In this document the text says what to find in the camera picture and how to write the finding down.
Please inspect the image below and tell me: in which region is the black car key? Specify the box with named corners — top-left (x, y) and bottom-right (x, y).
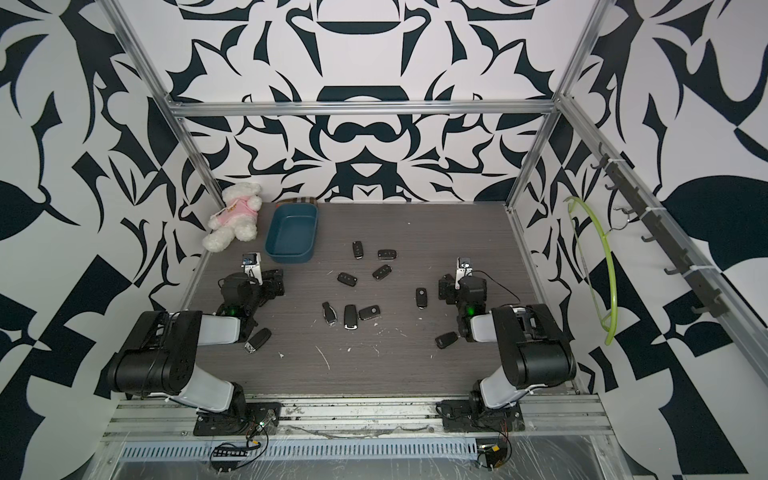
top-left (352, 241), bottom-right (364, 260)
top-left (434, 332), bottom-right (459, 350)
top-left (337, 272), bottom-right (358, 287)
top-left (372, 264), bottom-right (393, 281)
top-left (244, 328), bottom-right (272, 354)
top-left (343, 304), bottom-right (358, 330)
top-left (358, 305), bottom-right (381, 321)
top-left (377, 249), bottom-right (397, 261)
top-left (415, 287), bottom-right (428, 310)

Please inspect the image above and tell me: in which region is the teal plastic storage box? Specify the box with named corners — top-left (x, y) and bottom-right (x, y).
top-left (265, 203), bottom-right (318, 264)

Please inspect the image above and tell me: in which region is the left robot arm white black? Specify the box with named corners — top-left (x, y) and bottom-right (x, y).
top-left (106, 269), bottom-right (285, 420)

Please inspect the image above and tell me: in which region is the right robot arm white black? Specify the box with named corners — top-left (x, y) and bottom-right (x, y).
top-left (435, 274), bottom-right (576, 416)

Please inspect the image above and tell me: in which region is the black flip key silver end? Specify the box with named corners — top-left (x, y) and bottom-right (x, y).
top-left (322, 302), bottom-right (338, 326)

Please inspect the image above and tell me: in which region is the white teddy bear pink shirt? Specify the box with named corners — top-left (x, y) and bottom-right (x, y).
top-left (202, 182), bottom-right (263, 253)

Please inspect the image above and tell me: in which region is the brown checkered pouch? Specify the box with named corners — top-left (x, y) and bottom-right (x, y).
top-left (278, 196), bottom-right (317, 206)

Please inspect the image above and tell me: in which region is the black connector block right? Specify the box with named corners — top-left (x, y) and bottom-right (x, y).
top-left (475, 444), bottom-right (508, 471)

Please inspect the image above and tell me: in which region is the black connector block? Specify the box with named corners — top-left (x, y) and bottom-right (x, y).
top-left (208, 443), bottom-right (250, 473)
top-left (475, 444), bottom-right (508, 471)

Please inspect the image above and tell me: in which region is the green plastic hanger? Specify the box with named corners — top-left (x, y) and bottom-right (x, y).
top-left (563, 196), bottom-right (619, 347)

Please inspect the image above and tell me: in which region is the black connector block left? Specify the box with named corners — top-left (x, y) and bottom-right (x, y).
top-left (208, 443), bottom-right (250, 473)

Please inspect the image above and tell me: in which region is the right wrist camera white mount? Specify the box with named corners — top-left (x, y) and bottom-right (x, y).
top-left (455, 257), bottom-right (473, 290)

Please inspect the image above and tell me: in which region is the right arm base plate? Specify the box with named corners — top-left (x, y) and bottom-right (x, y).
top-left (435, 400), bottom-right (526, 433)

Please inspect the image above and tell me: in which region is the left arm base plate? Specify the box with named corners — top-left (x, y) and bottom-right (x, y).
top-left (193, 402), bottom-right (283, 437)

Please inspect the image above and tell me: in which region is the black wall hook rack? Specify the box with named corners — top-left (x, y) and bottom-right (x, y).
top-left (593, 143), bottom-right (730, 318)

